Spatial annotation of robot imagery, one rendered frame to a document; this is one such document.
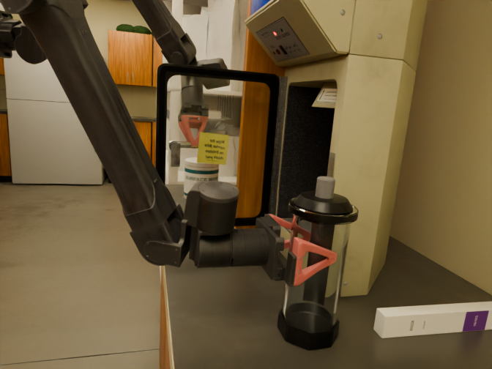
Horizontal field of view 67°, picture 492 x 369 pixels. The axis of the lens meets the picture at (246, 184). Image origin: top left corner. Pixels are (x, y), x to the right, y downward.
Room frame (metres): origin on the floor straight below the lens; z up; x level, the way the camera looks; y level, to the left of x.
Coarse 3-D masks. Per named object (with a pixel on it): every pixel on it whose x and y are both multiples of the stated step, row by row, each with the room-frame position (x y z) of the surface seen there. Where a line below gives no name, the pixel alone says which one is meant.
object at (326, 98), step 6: (324, 84) 0.84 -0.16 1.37; (330, 84) 0.81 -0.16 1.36; (336, 84) 0.80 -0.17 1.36; (324, 90) 0.82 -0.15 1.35; (330, 90) 0.80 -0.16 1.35; (336, 90) 0.79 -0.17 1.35; (318, 96) 0.83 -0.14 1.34; (324, 96) 0.81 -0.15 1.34; (330, 96) 0.79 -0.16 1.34; (318, 102) 0.81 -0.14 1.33; (324, 102) 0.80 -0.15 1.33; (330, 102) 0.78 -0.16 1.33
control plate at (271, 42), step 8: (272, 24) 0.82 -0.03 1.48; (280, 24) 0.78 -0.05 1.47; (288, 24) 0.75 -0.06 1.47; (256, 32) 0.93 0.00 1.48; (264, 32) 0.88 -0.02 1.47; (272, 32) 0.85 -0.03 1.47; (280, 32) 0.81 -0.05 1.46; (288, 32) 0.78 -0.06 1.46; (264, 40) 0.92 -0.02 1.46; (272, 40) 0.88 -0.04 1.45; (280, 40) 0.84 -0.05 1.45; (288, 40) 0.80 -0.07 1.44; (296, 40) 0.77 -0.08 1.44; (272, 48) 0.91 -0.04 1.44; (288, 48) 0.83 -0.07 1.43; (296, 48) 0.80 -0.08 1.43; (304, 48) 0.77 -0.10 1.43; (280, 56) 0.91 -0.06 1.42; (288, 56) 0.86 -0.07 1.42; (296, 56) 0.83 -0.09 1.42
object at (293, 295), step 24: (336, 216) 0.51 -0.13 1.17; (312, 240) 0.52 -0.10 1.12; (336, 240) 0.52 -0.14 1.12; (312, 264) 0.52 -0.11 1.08; (336, 264) 0.53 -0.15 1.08; (288, 288) 0.55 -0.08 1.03; (312, 288) 0.52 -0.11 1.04; (336, 288) 0.53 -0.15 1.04; (288, 312) 0.54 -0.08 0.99; (312, 312) 0.52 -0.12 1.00; (336, 312) 0.54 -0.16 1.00
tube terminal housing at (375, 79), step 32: (384, 0) 0.70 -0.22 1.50; (416, 0) 0.74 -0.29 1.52; (352, 32) 0.68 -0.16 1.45; (384, 32) 0.70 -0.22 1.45; (416, 32) 0.80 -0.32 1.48; (320, 64) 0.79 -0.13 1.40; (352, 64) 0.68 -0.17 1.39; (384, 64) 0.70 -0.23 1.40; (416, 64) 0.87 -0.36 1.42; (352, 96) 0.69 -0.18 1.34; (384, 96) 0.70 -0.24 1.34; (352, 128) 0.69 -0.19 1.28; (384, 128) 0.71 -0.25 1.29; (352, 160) 0.69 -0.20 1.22; (384, 160) 0.71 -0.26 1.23; (352, 192) 0.69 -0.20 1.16; (384, 192) 0.73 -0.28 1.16; (352, 224) 0.70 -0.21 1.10; (384, 224) 0.79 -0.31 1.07; (352, 256) 0.70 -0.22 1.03; (384, 256) 0.86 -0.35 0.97; (352, 288) 0.70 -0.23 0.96
